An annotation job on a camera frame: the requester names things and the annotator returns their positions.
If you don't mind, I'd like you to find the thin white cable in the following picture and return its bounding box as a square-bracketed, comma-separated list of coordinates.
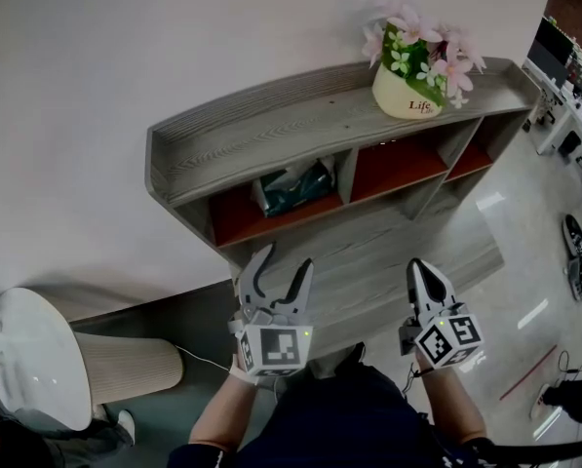
[175, 343, 231, 372]

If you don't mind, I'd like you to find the black monitor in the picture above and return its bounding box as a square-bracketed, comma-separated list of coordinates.
[526, 17, 570, 90]

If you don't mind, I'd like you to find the black strap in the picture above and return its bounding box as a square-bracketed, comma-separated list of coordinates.
[460, 436, 582, 468]

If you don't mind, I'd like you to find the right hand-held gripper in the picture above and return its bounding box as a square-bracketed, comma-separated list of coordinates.
[398, 257, 485, 372]

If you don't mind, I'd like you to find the grey wooden desk with hutch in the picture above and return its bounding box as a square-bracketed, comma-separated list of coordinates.
[144, 56, 541, 355]

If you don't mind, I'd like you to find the person's left forearm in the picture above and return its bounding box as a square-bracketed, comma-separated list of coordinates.
[188, 372, 260, 457]

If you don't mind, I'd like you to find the black and white floor device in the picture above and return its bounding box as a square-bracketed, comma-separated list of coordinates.
[562, 214, 582, 302]

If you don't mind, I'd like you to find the cream pot of pink flowers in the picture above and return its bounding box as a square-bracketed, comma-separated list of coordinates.
[361, 1, 486, 120]

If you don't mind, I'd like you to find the person's dark shoe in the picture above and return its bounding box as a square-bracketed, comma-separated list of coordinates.
[336, 342, 368, 375]

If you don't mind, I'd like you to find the white office desk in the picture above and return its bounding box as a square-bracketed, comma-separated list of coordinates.
[522, 56, 582, 175]

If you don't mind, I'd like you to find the black waste bin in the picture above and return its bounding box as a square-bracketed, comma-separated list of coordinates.
[558, 131, 582, 158]

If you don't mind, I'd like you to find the person's dark navy clothing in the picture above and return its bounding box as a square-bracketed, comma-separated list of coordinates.
[167, 361, 496, 468]

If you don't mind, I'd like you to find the green and white packet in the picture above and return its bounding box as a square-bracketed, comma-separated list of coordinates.
[251, 156, 338, 219]

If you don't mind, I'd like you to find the white table with ribbed base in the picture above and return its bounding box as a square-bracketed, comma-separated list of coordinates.
[0, 288, 184, 432]

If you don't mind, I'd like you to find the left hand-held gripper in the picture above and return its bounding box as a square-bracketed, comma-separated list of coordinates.
[227, 242, 315, 378]

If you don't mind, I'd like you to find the person's right forearm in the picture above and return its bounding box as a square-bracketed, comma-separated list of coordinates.
[414, 358, 486, 446]

